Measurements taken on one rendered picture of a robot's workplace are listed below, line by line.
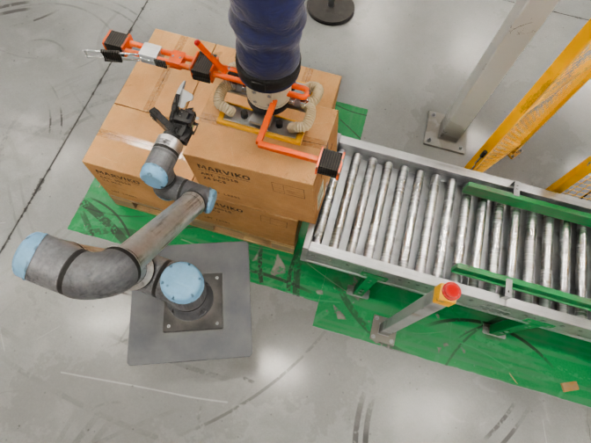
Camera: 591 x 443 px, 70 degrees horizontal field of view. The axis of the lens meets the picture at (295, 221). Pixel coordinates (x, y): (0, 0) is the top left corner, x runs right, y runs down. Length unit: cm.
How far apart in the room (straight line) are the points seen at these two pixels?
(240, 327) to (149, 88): 152
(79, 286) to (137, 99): 173
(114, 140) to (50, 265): 151
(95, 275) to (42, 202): 213
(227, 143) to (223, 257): 50
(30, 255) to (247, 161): 99
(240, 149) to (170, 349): 88
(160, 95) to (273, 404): 186
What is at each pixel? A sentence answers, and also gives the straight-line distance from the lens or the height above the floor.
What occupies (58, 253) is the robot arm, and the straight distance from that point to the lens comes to 111.
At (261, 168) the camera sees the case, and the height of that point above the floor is 98.
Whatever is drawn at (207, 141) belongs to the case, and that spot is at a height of 95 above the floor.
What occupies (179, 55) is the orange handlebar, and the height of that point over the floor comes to 131.
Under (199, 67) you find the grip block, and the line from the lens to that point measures 169.
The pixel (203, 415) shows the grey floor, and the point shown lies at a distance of 258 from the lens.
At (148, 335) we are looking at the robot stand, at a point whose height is 75.
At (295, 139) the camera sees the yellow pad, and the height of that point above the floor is 118.
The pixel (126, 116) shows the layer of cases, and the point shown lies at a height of 54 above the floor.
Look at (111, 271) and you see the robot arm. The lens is 108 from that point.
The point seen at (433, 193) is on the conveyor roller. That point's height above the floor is 55.
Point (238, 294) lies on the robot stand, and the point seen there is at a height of 75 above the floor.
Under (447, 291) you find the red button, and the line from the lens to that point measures 167.
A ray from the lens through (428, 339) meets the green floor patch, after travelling 272.
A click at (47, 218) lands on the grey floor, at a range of 311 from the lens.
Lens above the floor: 255
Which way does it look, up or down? 68 degrees down
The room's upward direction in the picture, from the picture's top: 8 degrees clockwise
